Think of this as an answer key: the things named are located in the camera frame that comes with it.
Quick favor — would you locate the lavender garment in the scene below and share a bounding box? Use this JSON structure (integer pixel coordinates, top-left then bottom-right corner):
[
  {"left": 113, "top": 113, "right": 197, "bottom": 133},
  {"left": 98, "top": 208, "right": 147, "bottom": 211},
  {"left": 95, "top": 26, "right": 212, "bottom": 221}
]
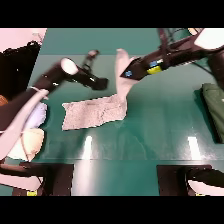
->
[{"left": 24, "top": 101, "right": 49, "bottom": 131}]

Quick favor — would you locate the cream garment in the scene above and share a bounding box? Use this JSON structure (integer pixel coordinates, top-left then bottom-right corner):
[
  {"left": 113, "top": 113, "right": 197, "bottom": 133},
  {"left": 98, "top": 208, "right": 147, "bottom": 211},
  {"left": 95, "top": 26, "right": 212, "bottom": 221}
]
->
[{"left": 6, "top": 128, "right": 46, "bottom": 163}]

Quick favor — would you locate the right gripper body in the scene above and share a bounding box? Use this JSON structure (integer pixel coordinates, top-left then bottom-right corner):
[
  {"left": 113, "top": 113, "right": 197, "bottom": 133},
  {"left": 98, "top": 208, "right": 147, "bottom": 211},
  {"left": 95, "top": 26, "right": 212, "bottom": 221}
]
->
[{"left": 119, "top": 56, "right": 150, "bottom": 81}]

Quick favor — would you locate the green garment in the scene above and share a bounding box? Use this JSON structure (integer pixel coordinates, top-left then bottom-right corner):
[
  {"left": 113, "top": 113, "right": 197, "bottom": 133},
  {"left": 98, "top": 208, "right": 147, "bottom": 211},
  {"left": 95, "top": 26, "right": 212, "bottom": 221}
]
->
[{"left": 199, "top": 82, "right": 224, "bottom": 145}]

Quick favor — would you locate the black garment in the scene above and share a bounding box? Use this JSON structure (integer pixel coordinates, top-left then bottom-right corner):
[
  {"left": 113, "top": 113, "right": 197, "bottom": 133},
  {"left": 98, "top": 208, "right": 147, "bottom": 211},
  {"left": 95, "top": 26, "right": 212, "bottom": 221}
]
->
[{"left": 0, "top": 41, "right": 42, "bottom": 101}]

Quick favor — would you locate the light grey T-shirt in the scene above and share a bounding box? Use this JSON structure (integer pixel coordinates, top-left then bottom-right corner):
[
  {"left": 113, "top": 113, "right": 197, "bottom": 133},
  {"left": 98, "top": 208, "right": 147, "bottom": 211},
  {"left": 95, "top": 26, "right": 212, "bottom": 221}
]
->
[{"left": 61, "top": 48, "right": 135, "bottom": 132}]

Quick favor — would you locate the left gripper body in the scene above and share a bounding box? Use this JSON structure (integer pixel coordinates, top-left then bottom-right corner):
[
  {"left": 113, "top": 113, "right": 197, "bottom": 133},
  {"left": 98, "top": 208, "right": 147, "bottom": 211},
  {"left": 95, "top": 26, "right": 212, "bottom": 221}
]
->
[{"left": 77, "top": 70, "right": 110, "bottom": 91}]

